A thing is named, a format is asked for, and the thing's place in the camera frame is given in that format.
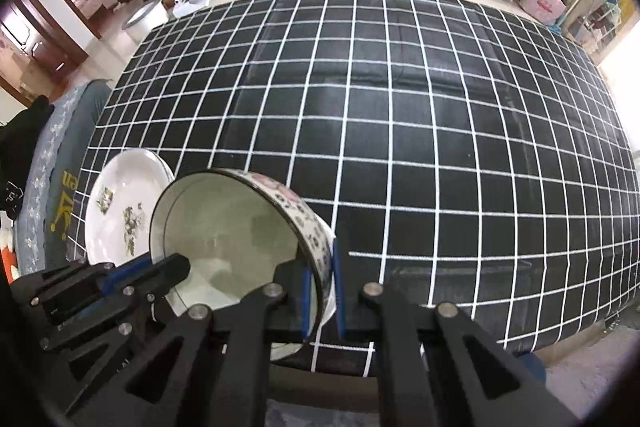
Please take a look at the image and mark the white floral patterned bowl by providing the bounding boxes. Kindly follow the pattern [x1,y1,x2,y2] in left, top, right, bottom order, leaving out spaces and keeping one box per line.
[149,168,337,360]

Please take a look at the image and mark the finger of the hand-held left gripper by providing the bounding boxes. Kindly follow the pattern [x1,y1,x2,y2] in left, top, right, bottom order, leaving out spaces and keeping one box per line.
[10,253,192,327]
[42,302,172,409]

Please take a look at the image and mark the brown wooden door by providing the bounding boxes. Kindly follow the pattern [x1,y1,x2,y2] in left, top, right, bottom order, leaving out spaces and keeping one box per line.
[0,0,121,72]

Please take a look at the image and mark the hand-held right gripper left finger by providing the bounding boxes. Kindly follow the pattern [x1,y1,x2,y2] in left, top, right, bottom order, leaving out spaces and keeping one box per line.
[65,257,316,427]

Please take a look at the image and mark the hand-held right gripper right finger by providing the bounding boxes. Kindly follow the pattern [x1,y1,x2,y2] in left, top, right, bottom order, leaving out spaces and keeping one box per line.
[334,237,582,427]

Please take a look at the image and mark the white plate pink floral print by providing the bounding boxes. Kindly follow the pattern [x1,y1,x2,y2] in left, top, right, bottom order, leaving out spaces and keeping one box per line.
[127,148,176,188]

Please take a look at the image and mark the pink bag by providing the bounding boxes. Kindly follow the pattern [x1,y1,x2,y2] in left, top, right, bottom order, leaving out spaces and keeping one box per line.
[520,0,568,25]

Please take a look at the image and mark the black garment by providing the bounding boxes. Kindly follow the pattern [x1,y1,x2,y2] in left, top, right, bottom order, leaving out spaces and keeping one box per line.
[0,97,56,218]

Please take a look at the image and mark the orange white object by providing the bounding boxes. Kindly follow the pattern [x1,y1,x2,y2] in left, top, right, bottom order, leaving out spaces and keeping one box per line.
[0,217,21,280]

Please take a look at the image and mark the grey chair cover yellow print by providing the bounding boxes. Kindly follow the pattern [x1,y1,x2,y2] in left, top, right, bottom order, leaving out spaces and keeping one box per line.
[12,79,113,279]

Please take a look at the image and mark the white plate green floral print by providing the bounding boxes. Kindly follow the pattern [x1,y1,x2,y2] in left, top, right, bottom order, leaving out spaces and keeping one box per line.
[85,149,171,269]

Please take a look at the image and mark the white plastic tub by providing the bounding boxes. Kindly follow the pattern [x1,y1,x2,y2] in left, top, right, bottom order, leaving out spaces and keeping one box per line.
[122,0,168,42]

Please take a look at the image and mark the black white checked tablecloth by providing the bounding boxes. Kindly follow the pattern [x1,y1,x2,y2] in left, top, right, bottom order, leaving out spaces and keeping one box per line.
[65,0,640,378]

